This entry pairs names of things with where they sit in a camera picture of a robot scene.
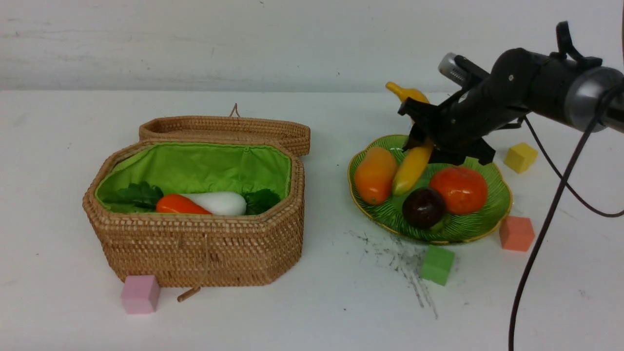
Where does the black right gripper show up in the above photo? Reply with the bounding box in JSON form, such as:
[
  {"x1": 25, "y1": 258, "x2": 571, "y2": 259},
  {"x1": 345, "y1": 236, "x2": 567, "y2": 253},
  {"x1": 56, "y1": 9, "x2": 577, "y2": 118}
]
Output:
[{"x1": 397, "y1": 73, "x2": 525, "y2": 166}]

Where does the yellow banana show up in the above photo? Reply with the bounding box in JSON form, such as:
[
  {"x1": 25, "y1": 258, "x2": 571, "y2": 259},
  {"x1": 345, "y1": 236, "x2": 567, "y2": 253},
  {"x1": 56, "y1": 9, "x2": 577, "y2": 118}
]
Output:
[{"x1": 386, "y1": 82, "x2": 434, "y2": 196}]

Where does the orange persimmon with green leaf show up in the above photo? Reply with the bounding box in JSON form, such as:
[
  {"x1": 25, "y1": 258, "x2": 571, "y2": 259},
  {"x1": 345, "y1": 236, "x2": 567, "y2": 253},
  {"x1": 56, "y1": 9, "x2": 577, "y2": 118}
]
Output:
[{"x1": 429, "y1": 166, "x2": 488, "y2": 215}]

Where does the dark purple mangosteen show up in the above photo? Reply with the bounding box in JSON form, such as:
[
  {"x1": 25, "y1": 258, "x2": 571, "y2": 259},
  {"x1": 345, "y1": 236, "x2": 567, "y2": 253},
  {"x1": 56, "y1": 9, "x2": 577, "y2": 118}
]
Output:
[{"x1": 401, "y1": 187, "x2": 447, "y2": 230}]

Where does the orange mango fruit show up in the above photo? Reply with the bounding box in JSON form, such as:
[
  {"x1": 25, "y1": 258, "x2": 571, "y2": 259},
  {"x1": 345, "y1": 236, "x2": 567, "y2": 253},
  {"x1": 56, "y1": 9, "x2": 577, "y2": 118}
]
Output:
[{"x1": 353, "y1": 147, "x2": 398, "y2": 205}]

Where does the white radish with green leaves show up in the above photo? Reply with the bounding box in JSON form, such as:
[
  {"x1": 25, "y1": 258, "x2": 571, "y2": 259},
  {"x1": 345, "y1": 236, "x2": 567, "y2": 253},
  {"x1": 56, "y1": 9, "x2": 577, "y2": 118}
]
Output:
[{"x1": 182, "y1": 189, "x2": 281, "y2": 216}]

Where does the orange carrot with green top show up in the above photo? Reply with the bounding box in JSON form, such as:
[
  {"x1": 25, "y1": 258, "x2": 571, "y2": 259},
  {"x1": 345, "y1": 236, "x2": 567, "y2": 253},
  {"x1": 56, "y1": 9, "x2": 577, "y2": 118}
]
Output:
[{"x1": 103, "y1": 181, "x2": 212, "y2": 215}]

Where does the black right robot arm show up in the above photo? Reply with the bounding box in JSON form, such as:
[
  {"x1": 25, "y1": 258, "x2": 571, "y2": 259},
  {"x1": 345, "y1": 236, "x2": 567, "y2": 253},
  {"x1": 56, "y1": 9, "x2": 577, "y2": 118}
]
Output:
[{"x1": 398, "y1": 21, "x2": 623, "y2": 166}]

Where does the yellow cube block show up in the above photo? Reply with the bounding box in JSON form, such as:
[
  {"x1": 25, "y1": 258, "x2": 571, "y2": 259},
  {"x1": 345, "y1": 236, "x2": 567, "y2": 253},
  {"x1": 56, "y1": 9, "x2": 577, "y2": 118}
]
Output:
[{"x1": 504, "y1": 142, "x2": 539, "y2": 174}]

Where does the green leaf-shaped plate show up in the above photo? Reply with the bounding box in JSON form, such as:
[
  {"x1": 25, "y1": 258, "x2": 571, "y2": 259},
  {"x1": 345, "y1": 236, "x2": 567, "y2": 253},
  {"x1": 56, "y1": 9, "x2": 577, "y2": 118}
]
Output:
[{"x1": 348, "y1": 134, "x2": 513, "y2": 245}]

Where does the salmon cube block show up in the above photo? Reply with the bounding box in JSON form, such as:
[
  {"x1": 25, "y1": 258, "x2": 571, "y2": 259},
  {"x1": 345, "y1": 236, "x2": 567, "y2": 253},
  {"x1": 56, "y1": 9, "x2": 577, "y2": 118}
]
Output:
[{"x1": 499, "y1": 216, "x2": 535, "y2": 253}]

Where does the green cube block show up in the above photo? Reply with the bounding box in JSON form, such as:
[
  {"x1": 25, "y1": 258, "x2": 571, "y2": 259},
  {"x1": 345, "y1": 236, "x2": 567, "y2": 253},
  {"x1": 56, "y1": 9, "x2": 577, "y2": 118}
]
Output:
[{"x1": 420, "y1": 245, "x2": 455, "y2": 286}]

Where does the woven wicker basket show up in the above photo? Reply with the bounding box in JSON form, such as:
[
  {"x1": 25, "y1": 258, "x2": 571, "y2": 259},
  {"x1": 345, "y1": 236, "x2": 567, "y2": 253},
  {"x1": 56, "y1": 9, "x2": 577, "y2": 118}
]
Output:
[{"x1": 83, "y1": 108, "x2": 311, "y2": 301}]

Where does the pink cube block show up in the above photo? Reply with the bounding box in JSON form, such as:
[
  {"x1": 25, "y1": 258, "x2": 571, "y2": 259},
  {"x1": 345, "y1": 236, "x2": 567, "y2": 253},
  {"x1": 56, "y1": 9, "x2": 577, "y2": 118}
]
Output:
[{"x1": 121, "y1": 275, "x2": 160, "y2": 314}]

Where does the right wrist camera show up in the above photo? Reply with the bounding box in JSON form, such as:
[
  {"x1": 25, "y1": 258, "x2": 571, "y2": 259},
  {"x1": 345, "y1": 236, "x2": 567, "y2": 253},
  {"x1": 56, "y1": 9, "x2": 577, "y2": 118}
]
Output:
[{"x1": 438, "y1": 53, "x2": 489, "y2": 88}]

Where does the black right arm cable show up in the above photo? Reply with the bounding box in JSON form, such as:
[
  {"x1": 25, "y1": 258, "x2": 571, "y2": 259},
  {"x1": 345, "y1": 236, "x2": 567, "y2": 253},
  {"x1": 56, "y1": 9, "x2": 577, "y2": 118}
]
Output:
[{"x1": 508, "y1": 83, "x2": 624, "y2": 351}]

